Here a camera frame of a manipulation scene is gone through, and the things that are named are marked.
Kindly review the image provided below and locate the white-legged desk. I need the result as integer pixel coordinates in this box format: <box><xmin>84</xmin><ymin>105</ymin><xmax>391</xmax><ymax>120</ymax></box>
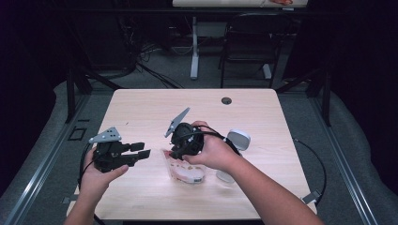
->
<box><xmin>172</xmin><ymin>0</ymin><xmax>309</xmax><ymax>81</ymax></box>

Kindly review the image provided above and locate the person's left hand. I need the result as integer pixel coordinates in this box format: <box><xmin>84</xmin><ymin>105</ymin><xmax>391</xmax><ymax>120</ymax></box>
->
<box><xmin>78</xmin><ymin>149</ymin><xmax>130</xmax><ymax>200</ymax></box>

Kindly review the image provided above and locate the black metal frame post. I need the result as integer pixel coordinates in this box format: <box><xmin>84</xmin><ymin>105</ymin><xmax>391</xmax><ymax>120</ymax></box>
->
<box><xmin>275</xmin><ymin>67</ymin><xmax>332</xmax><ymax>128</ymax></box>
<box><xmin>65</xmin><ymin>66</ymin><xmax>123</xmax><ymax>125</ymax></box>

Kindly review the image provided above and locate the person's right hand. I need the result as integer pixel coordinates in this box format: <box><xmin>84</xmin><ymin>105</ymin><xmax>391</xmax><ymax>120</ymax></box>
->
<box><xmin>182</xmin><ymin>120</ymin><xmax>242</xmax><ymax>173</ymax></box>

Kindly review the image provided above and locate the red and white plastic bag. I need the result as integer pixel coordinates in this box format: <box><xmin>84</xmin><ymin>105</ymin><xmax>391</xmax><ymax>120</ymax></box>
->
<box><xmin>161</xmin><ymin>149</ymin><xmax>207</xmax><ymax>185</ymax></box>

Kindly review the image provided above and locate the bundle of black floor cables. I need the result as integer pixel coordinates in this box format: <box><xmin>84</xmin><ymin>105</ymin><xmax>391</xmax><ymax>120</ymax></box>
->
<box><xmin>118</xmin><ymin>15</ymin><xmax>186</xmax><ymax>90</ymax></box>

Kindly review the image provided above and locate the right hand-held gripper black cable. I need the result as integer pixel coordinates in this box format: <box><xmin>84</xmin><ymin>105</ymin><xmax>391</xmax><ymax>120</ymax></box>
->
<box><xmin>186</xmin><ymin>125</ymin><xmax>328</xmax><ymax>207</ymax></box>

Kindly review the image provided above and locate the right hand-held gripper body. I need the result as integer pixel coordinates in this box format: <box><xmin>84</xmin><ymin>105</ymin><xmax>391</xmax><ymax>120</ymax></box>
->
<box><xmin>164</xmin><ymin>107</ymin><xmax>205</xmax><ymax>157</ymax></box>

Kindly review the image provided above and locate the black square floor frame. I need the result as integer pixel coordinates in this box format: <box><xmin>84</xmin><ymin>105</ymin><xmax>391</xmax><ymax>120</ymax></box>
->
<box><xmin>68</xmin><ymin>126</ymin><xmax>88</xmax><ymax>142</ymax></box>

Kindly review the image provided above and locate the black folding chair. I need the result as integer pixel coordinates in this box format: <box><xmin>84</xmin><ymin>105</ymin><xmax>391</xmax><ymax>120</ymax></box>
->
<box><xmin>219</xmin><ymin>12</ymin><xmax>295</xmax><ymax>90</ymax></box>

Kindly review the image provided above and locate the left hand-held gripper black cable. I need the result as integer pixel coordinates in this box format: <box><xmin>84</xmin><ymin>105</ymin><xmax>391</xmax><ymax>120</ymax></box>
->
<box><xmin>78</xmin><ymin>142</ymin><xmax>106</xmax><ymax>225</ymax></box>

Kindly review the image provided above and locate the white cup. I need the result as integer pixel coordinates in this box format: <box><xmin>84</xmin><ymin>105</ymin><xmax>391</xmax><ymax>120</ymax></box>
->
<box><xmin>215</xmin><ymin>129</ymin><xmax>252</xmax><ymax>185</ymax></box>

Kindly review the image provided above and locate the hand-held gripper black cable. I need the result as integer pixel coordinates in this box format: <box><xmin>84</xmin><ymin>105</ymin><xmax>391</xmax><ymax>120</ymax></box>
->
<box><xmin>186</xmin><ymin>125</ymin><xmax>328</xmax><ymax>207</ymax></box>
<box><xmin>78</xmin><ymin>142</ymin><xmax>106</xmax><ymax>225</ymax></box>

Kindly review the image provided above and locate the dark curtain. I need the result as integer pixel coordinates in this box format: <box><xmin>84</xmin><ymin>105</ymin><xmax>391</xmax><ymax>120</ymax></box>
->
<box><xmin>0</xmin><ymin>0</ymin><xmax>69</xmax><ymax>201</ymax></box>
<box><xmin>328</xmin><ymin>0</ymin><xmax>398</xmax><ymax>198</ymax></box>

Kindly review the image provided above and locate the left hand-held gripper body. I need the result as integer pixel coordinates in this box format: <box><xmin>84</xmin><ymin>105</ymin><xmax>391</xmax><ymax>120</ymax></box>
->
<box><xmin>88</xmin><ymin>126</ymin><xmax>139</xmax><ymax>173</ymax></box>

